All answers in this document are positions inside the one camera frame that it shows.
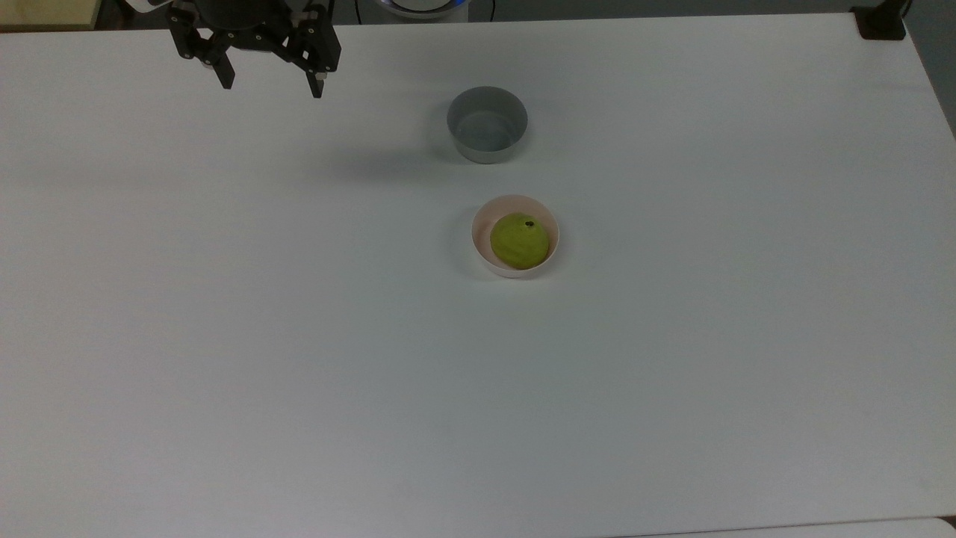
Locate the green pear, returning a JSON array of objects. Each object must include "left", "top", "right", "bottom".
[{"left": 490, "top": 213, "right": 550, "bottom": 270}]

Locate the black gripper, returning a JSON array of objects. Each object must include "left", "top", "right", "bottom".
[{"left": 166, "top": 0, "right": 342, "bottom": 99}]

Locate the light wooden cabinet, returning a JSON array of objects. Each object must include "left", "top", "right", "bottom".
[{"left": 0, "top": 0, "right": 102, "bottom": 31}]

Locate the grey plastic bowl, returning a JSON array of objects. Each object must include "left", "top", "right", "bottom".
[{"left": 447, "top": 86, "right": 529, "bottom": 164}]

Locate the pink plastic bowl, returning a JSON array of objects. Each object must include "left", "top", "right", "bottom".
[{"left": 471, "top": 194, "right": 560, "bottom": 280}]

